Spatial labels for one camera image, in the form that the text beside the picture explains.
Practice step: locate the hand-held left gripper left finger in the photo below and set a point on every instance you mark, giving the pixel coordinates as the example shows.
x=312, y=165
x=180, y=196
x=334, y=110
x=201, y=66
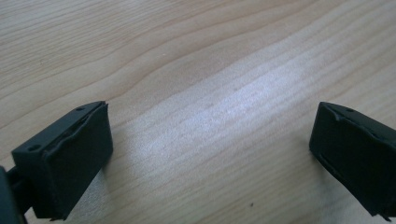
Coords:
x=71, y=161

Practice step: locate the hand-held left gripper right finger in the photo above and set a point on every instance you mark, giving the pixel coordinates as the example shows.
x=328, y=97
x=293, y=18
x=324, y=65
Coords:
x=355, y=155

